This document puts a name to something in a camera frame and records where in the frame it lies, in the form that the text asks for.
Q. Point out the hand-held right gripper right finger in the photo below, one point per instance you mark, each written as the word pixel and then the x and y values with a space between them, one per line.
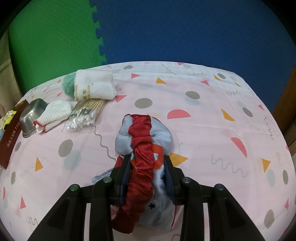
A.
pixel 170 180

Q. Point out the white towel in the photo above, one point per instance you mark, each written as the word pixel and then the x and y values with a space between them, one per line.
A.
pixel 94 83

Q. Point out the brown foam mat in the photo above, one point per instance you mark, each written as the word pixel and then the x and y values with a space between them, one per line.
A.
pixel 289 109

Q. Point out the pink patterned tablecloth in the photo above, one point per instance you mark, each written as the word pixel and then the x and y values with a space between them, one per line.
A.
pixel 208 129

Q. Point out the green fluffy puff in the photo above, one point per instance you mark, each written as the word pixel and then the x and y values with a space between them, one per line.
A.
pixel 69 87

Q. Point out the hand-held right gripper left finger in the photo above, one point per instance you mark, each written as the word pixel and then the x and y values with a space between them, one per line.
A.
pixel 126 178

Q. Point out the light blue towel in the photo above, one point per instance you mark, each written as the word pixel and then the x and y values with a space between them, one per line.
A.
pixel 1 135

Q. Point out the green foam mat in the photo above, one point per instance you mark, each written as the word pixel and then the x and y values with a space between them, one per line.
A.
pixel 50 34

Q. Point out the white sock with red trim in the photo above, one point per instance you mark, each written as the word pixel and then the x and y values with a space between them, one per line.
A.
pixel 55 113

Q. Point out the red and grey satin cloth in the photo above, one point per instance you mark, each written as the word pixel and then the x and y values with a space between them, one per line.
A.
pixel 141 143

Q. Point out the yellow plush toy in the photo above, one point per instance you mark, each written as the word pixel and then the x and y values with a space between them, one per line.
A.
pixel 8 121

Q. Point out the bag of cotton swabs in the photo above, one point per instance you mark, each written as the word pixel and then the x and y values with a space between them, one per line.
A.
pixel 81 118

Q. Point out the red and gold tin box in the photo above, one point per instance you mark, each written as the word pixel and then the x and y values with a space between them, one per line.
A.
pixel 11 139

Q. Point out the stainless steel bowl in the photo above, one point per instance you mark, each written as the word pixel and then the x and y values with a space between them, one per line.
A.
pixel 30 118

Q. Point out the beige leaf print curtain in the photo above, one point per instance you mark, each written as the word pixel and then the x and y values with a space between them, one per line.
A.
pixel 7 76

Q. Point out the blue foam mat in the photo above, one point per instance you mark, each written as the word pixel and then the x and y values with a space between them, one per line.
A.
pixel 185 30

